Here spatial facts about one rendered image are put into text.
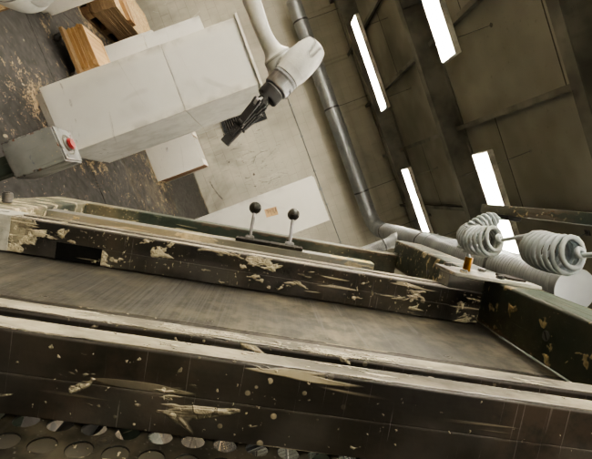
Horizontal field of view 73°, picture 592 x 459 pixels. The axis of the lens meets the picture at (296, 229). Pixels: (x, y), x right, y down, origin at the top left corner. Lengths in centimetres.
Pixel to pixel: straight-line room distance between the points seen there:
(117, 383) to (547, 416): 36
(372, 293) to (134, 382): 59
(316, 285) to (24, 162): 107
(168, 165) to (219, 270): 549
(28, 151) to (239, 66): 233
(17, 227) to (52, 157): 61
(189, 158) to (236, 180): 325
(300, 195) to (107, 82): 239
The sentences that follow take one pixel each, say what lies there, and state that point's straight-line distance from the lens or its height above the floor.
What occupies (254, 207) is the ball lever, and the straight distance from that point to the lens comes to 123.
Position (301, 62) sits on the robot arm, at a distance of 138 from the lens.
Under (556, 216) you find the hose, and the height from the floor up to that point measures 195.
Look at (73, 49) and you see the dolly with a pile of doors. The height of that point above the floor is 13.
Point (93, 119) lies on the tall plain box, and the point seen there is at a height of 36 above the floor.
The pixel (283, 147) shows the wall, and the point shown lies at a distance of 936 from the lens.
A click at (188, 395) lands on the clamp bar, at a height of 139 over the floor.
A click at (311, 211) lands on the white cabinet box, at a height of 187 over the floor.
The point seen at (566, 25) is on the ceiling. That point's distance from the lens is 390.
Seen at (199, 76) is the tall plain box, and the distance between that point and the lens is 360.
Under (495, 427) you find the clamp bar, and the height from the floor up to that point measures 161.
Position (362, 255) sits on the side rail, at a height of 173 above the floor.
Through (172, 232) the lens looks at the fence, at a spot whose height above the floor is 120.
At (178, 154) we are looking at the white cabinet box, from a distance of 625.
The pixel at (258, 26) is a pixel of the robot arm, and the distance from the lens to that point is 153.
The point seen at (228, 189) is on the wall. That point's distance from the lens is 935.
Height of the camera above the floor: 151
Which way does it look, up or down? 1 degrees up
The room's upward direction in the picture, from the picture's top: 69 degrees clockwise
